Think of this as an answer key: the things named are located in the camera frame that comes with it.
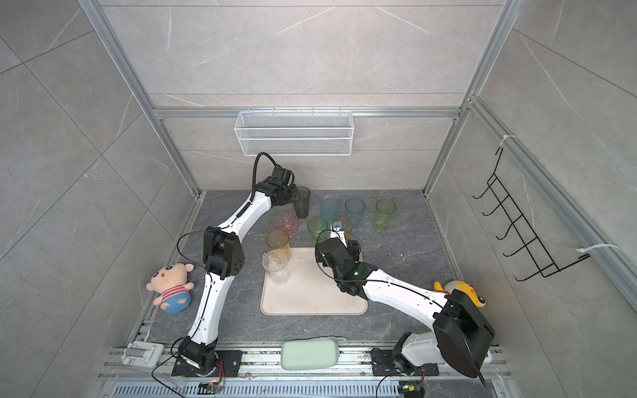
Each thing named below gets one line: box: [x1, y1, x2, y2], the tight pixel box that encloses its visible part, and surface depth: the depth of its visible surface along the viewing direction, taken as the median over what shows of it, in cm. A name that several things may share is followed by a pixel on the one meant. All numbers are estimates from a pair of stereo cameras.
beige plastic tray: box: [260, 247, 369, 316], surface depth 88 cm
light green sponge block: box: [280, 339, 341, 371], surface depth 75 cm
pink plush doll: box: [145, 262, 195, 315], surface depth 85 cm
